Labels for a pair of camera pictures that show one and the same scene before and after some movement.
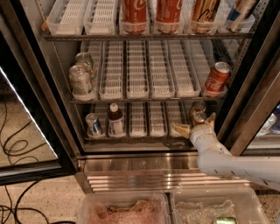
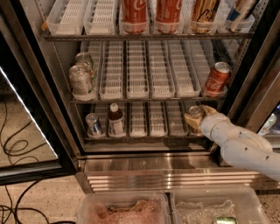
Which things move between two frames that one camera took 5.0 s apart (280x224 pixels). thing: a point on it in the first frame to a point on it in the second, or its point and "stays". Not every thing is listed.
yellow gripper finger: [211, 120] to [207, 109]
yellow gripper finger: [180, 129] to [194, 120]
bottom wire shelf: [136, 137] stays
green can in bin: [226, 220] stays
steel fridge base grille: [149, 171] stays
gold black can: [204, 16] stays
